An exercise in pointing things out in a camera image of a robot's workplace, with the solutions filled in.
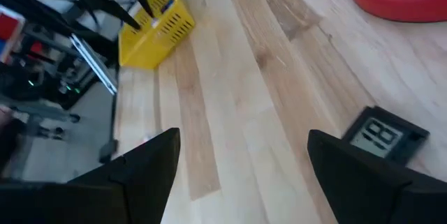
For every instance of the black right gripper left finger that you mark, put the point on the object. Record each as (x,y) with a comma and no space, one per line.
(122,196)

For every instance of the black electronics box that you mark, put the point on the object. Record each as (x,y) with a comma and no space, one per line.
(21,84)

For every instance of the silver metal bracket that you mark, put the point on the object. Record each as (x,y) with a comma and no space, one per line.
(92,61)

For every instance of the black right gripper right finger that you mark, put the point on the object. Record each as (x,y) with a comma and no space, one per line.
(366,196)

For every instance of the red blue box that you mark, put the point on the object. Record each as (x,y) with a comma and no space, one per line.
(8,28)

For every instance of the yellow plastic basket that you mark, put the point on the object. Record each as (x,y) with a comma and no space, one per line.
(153,46)

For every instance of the black aluminium table frame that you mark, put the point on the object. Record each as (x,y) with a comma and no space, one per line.
(35,11)

